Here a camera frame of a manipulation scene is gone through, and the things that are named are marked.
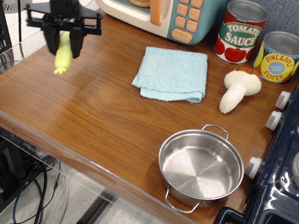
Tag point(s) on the tomato sauce can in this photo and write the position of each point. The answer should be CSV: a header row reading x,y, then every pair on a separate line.
x,y
240,30

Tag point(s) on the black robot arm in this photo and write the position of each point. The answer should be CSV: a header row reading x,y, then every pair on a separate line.
x,y
64,15

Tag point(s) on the silver metal pot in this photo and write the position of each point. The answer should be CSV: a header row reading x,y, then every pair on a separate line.
x,y
199,168

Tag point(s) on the pineapple slices can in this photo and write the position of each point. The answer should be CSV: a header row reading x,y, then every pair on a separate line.
x,y
278,57

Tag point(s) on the white stove knob lower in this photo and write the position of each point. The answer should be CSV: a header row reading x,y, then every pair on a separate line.
x,y
252,167

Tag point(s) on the white stove knob middle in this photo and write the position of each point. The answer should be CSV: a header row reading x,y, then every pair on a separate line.
x,y
273,120

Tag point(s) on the teal toy microwave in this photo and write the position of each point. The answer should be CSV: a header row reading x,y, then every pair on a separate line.
x,y
183,21

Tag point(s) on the light blue folded cloth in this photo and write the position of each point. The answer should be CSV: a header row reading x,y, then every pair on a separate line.
x,y
172,75

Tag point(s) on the white stove knob upper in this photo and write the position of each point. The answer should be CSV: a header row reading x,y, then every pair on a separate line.
x,y
282,100

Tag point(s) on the white stove knob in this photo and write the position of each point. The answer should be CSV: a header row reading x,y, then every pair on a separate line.
x,y
252,167
282,100
273,120

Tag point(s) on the white plush mushroom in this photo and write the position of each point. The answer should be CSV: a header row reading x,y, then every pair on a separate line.
x,y
239,83

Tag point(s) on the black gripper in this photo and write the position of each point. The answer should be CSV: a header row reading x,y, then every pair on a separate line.
x,y
65,15

